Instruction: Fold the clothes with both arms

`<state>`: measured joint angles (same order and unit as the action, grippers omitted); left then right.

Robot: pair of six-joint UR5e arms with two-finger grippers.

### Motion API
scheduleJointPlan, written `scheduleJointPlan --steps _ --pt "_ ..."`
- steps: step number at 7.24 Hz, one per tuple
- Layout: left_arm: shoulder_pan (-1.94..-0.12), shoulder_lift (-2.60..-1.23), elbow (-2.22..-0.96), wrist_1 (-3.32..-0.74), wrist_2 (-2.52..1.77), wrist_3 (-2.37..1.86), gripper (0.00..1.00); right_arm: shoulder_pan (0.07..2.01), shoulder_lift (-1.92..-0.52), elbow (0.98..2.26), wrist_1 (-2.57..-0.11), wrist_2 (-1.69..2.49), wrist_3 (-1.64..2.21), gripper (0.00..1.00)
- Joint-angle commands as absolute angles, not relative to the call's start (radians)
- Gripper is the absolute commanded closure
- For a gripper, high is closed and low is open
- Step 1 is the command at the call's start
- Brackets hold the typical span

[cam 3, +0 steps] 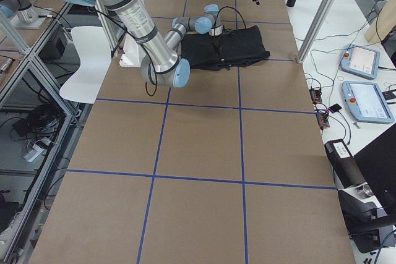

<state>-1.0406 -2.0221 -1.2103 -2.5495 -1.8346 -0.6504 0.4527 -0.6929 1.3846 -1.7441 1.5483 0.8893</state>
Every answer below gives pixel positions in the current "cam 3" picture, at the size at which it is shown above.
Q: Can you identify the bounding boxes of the black graphic t-shirt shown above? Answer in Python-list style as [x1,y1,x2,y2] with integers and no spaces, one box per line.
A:
[181,25,270,71]

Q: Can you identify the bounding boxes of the white plastic chair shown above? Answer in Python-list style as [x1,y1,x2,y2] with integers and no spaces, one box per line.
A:
[59,26,112,104]

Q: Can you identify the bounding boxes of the white power strip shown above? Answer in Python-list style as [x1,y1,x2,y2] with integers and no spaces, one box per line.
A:
[23,138,50,163]

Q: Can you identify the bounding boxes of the aluminium frame post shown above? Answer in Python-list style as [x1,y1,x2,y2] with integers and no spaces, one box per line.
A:
[296,0,335,64]

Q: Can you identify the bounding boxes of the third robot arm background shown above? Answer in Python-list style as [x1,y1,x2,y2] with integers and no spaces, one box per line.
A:
[1,0,46,30]

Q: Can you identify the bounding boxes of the upper teach pendant tablet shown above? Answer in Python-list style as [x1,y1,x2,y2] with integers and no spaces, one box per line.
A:
[340,44,380,80]

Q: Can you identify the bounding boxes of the lower teach pendant tablet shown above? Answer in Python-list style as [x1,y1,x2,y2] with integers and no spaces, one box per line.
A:
[342,81,395,124]

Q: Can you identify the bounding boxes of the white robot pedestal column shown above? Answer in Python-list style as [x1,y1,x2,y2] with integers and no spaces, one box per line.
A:
[119,33,146,68]

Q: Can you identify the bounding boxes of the teach pendant tablet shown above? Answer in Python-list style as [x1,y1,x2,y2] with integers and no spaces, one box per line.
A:
[340,44,380,80]
[342,81,395,124]

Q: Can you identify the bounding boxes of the black box with label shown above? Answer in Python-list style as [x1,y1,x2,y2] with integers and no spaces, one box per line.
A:
[324,139,366,188]

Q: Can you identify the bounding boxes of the orange circuit board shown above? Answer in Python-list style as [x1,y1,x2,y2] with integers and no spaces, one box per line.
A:
[309,88,330,131]

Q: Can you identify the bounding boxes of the black monitor stand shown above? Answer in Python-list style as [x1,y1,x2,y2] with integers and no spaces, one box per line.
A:
[338,126,395,253]

